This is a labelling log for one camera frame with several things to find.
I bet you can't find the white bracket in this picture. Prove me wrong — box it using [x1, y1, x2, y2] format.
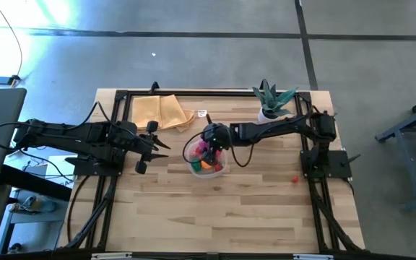
[292, 253, 334, 260]
[91, 252, 133, 260]

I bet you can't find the clear plastic tupperware container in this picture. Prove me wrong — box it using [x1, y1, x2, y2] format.
[184, 135, 228, 180]

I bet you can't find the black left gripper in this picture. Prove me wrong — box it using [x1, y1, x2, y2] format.
[134, 120, 172, 176]

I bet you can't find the green plant in white pot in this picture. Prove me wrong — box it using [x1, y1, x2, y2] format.
[251, 78, 299, 124]

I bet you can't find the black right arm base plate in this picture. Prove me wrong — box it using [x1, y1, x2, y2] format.
[300, 149, 353, 181]

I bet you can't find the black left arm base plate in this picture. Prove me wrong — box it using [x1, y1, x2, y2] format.
[65, 155, 126, 178]

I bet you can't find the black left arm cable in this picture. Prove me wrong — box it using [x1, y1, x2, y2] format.
[0, 100, 158, 152]

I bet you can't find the black aluminium table frame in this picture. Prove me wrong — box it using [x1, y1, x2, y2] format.
[65, 81, 366, 254]

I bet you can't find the yellow folded cloth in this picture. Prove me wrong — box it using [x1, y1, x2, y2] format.
[131, 95, 163, 131]
[159, 94, 196, 134]

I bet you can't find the yellow floor cable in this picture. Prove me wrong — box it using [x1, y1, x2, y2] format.
[0, 0, 23, 87]

